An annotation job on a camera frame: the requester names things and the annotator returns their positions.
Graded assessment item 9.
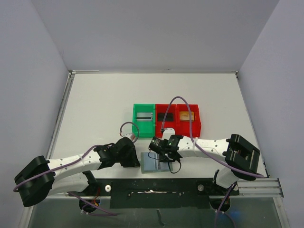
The green leather card holder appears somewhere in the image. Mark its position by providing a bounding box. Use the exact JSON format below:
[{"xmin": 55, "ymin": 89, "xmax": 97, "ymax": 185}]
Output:
[{"xmin": 140, "ymin": 152, "xmax": 173, "ymax": 174}]

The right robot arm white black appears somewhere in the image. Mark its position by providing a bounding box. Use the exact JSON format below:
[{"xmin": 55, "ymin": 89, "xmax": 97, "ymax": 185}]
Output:
[{"xmin": 148, "ymin": 134, "xmax": 264, "ymax": 194}]

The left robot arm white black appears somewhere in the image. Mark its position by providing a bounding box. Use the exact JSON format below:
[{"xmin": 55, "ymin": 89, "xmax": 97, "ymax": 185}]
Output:
[{"xmin": 13, "ymin": 137, "xmax": 140, "ymax": 207}]

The black card in red bin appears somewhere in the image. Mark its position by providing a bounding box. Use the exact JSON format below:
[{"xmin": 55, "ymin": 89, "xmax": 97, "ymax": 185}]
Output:
[{"xmin": 157, "ymin": 113, "xmax": 174, "ymax": 122}]

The orange card in red bin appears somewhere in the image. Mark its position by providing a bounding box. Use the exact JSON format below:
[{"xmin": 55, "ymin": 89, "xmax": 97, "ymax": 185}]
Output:
[{"xmin": 179, "ymin": 111, "xmax": 195, "ymax": 122}]

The red bin right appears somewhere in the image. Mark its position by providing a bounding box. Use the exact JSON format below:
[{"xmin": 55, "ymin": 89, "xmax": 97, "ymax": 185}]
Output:
[{"xmin": 176, "ymin": 104, "xmax": 201, "ymax": 138}]

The red bin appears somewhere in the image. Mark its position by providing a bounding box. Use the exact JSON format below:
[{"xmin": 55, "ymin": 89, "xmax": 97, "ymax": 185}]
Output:
[
  {"xmin": 176, "ymin": 104, "xmax": 201, "ymax": 138},
  {"xmin": 154, "ymin": 103, "xmax": 178, "ymax": 139}
]

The red bin middle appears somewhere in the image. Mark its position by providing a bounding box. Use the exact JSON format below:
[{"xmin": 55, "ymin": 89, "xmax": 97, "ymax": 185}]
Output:
[{"xmin": 154, "ymin": 103, "xmax": 178, "ymax": 139}]

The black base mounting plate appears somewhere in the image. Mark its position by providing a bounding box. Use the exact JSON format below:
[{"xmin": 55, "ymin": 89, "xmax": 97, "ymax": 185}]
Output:
[{"xmin": 74, "ymin": 178, "xmax": 228, "ymax": 209}]

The green plastic bin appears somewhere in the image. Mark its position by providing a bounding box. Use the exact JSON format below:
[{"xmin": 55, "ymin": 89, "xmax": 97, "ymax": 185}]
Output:
[{"xmin": 133, "ymin": 104, "xmax": 155, "ymax": 138}]

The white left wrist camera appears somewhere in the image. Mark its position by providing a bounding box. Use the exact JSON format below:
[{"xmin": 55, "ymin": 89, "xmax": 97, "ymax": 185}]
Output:
[{"xmin": 122, "ymin": 133, "xmax": 138, "ymax": 141}]

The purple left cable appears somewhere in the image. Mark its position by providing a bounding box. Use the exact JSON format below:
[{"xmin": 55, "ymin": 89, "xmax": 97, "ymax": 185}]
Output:
[{"xmin": 13, "ymin": 121, "xmax": 141, "ymax": 192}]

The aluminium frame rail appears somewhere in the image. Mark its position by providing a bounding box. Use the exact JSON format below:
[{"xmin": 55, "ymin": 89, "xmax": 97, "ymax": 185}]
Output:
[{"xmin": 236, "ymin": 178, "xmax": 284, "ymax": 198}]

